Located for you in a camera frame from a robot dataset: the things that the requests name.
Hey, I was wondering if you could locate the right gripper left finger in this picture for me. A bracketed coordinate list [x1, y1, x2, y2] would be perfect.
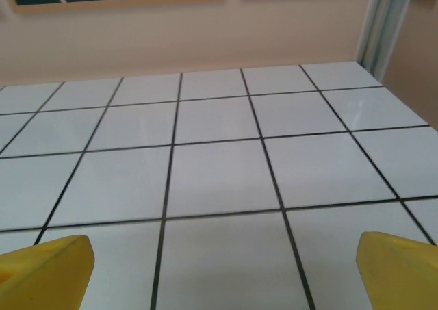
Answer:
[0, 233, 95, 310]

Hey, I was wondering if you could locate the aluminium corner post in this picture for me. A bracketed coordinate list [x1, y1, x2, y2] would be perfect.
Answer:
[357, 0, 417, 82]

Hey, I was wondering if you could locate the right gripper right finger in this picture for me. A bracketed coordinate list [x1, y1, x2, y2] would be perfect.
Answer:
[355, 231, 438, 310]

